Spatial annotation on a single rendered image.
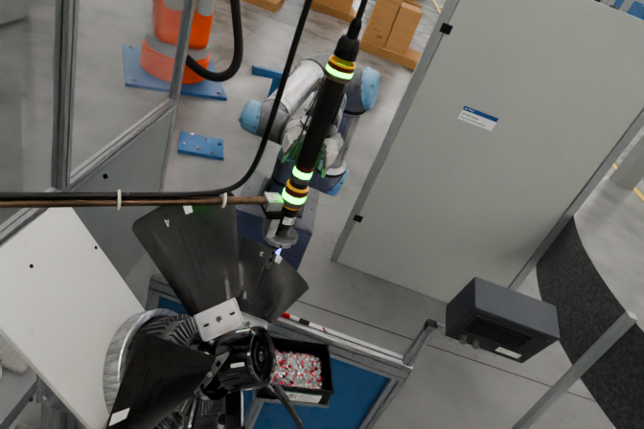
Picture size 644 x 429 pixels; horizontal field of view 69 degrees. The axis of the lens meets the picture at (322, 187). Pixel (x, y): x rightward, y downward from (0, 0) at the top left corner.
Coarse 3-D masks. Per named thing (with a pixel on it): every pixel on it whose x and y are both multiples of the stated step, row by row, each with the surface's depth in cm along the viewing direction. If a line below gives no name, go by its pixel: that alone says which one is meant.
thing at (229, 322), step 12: (204, 312) 95; (216, 312) 96; (228, 312) 97; (240, 312) 98; (204, 324) 95; (216, 324) 96; (228, 324) 97; (240, 324) 98; (204, 336) 95; (216, 336) 96
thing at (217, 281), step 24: (144, 216) 88; (192, 216) 93; (216, 216) 97; (144, 240) 88; (168, 240) 90; (192, 240) 93; (216, 240) 96; (168, 264) 91; (192, 264) 93; (216, 264) 95; (192, 288) 93; (216, 288) 95; (192, 312) 93
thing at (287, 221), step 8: (352, 24) 69; (360, 24) 69; (352, 32) 70; (344, 40) 70; (352, 40) 70; (336, 48) 71; (344, 48) 70; (352, 48) 70; (344, 56) 71; (352, 56) 71; (288, 216) 87; (280, 224) 88; (288, 224) 88; (280, 232) 89; (288, 232) 90; (280, 248) 92
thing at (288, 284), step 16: (240, 256) 120; (256, 256) 122; (240, 272) 116; (256, 272) 118; (272, 272) 121; (288, 272) 125; (240, 288) 112; (256, 288) 114; (272, 288) 116; (288, 288) 120; (304, 288) 125; (240, 304) 109; (256, 304) 110; (272, 304) 113; (288, 304) 116; (272, 320) 109
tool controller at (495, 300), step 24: (480, 288) 135; (504, 288) 137; (456, 312) 140; (480, 312) 131; (504, 312) 131; (528, 312) 134; (552, 312) 136; (456, 336) 141; (480, 336) 138; (504, 336) 135; (528, 336) 133; (552, 336) 131
